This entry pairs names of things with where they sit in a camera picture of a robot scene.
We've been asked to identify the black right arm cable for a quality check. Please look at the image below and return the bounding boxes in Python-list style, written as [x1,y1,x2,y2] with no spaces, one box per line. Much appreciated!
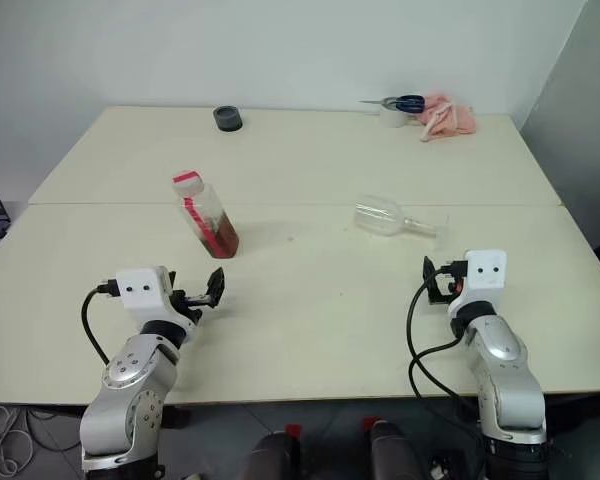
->
[405,281,487,454]

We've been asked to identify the white floor cables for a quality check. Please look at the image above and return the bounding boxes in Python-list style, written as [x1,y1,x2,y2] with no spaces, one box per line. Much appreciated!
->
[0,401,34,479]

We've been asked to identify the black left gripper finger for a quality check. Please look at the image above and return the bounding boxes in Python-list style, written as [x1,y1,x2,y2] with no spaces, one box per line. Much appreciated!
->
[208,267,228,301]
[202,279,222,309]

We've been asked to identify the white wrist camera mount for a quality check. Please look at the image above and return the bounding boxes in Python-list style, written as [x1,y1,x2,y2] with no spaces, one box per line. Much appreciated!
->
[465,249,509,304]
[115,265,178,324]

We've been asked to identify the white tape roll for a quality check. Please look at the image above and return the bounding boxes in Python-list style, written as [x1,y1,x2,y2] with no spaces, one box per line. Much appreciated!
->
[378,106,408,129]

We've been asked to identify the plastic bottle with red liquid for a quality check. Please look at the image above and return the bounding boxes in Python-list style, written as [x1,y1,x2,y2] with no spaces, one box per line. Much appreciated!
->
[171,169,242,260]

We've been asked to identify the blue handled scissors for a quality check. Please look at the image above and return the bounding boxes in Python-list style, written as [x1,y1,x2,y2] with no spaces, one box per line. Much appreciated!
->
[357,94,427,115]

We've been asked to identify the white bottle cap red tape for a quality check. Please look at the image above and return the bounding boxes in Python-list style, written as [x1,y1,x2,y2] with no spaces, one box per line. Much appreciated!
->
[171,169,204,197]

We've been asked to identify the black round container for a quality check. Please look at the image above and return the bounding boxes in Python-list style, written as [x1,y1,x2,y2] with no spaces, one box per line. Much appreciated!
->
[212,104,244,134]

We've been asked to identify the clear plastic wine glass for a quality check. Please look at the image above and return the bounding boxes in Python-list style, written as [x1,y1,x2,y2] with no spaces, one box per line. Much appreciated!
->
[352,193,452,252]

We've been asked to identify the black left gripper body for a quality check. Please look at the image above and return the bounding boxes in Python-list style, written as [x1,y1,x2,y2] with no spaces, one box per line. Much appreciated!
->
[167,288,215,326]

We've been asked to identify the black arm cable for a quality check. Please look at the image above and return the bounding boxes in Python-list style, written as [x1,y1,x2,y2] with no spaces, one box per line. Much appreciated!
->
[80,283,122,367]
[405,281,487,454]

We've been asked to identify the dark rounded shape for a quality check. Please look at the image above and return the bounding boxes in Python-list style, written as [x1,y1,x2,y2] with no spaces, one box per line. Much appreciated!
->
[362,415,429,480]
[240,422,302,480]

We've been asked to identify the pink cloth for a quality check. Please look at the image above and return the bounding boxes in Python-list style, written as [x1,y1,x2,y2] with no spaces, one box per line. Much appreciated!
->
[418,90,480,144]

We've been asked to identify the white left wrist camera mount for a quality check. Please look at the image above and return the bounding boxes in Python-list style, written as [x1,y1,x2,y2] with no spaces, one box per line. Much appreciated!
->
[115,265,178,324]

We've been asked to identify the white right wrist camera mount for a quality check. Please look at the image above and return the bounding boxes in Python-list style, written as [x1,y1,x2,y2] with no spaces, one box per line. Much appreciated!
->
[465,249,509,304]

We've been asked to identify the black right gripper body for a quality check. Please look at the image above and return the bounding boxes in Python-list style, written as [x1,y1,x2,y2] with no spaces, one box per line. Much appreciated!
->
[432,259,469,306]

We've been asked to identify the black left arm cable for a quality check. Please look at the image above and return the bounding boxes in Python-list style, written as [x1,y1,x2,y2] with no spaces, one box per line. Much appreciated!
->
[80,283,122,367]

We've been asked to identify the grey partition panel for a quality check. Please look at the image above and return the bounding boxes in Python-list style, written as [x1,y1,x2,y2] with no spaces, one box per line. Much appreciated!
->
[521,0,600,297]

